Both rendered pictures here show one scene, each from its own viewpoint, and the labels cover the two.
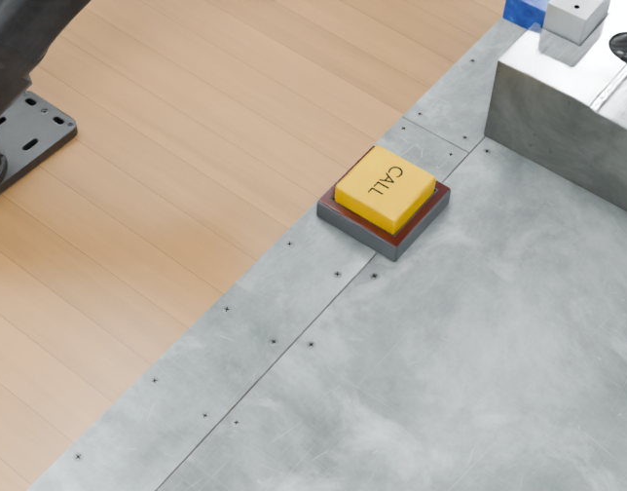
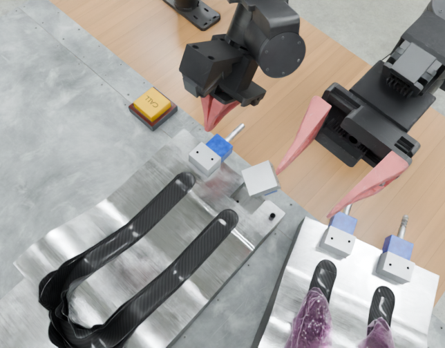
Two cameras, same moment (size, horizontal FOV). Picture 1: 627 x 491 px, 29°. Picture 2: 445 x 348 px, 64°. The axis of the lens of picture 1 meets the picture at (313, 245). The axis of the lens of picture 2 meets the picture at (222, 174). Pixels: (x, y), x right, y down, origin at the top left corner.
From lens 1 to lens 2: 0.99 m
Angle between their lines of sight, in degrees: 45
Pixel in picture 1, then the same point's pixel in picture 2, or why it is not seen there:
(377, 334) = (101, 102)
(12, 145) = (195, 13)
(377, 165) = (159, 99)
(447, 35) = (245, 146)
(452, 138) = not seen: hidden behind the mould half
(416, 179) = (150, 110)
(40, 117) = (207, 19)
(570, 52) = (184, 155)
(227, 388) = (91, 63)
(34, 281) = (143, 21)
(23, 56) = not seen: outside the picture
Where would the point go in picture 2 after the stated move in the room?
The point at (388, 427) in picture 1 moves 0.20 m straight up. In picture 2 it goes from (65, 101) to (27, 36)
